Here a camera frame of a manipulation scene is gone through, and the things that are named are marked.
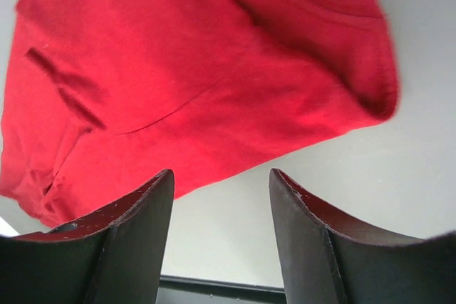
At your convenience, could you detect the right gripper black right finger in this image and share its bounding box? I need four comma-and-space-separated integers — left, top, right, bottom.
269, 169, 455, 303

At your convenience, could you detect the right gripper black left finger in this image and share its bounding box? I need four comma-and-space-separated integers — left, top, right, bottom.
1, 169, 175, 303

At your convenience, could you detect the red t-shirt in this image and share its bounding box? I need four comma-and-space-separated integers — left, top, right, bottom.
1, 0, 399, 226

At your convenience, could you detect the black mounting plate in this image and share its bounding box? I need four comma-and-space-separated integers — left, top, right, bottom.
156, 276, 286, 304

